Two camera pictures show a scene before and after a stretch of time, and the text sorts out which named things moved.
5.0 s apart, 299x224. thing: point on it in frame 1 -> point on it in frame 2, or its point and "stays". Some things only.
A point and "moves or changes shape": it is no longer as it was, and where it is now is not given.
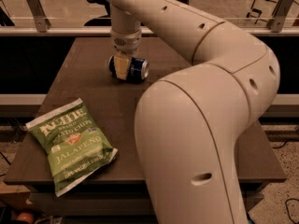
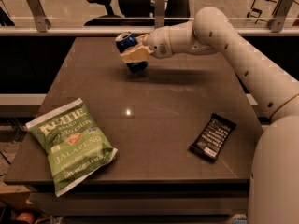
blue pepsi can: (137, 69) moves or changes shape
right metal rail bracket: (276, 22) stays
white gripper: (126, 43) -> (159, 43)
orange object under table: (25, 217) stays
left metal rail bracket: (41, 20) stays
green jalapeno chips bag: (73, 145) stays
